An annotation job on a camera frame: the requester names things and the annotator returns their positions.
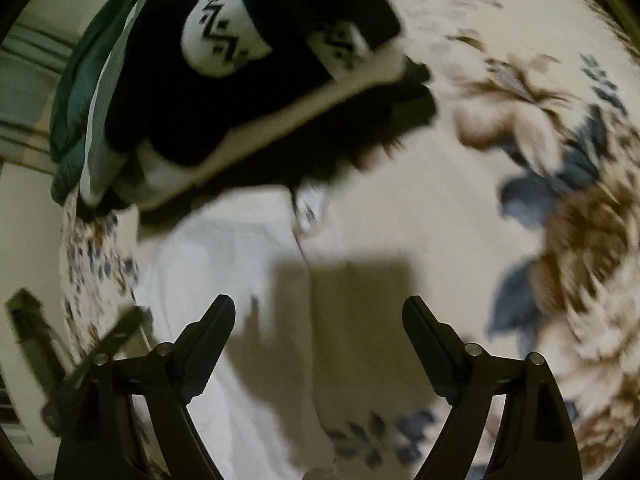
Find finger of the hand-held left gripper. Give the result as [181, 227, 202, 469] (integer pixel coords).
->
[42, 306, 152, 436]
[4, 287, 71, 392]

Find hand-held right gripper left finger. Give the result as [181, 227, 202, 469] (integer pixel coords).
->
[54, 295, 236, 480]

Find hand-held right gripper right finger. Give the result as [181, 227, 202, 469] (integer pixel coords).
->
[402, 296, 583, 480]

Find white garment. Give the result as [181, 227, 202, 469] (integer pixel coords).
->
[132, 191, 346, 480]

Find floral bed sheet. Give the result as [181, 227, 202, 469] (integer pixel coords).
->
[57, 0, 640, 480]

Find light grey cloth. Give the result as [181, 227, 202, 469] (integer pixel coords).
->
[77, 2, 138, 208]

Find black fuzzy cloth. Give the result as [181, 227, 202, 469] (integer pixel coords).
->
[215, 57, 441, 201]

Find dark green garment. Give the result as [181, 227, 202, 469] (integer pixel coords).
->
[49, 0, 173, 206]

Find black white patterned sweater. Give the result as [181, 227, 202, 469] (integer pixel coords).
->
[102, 0, 406, 168]

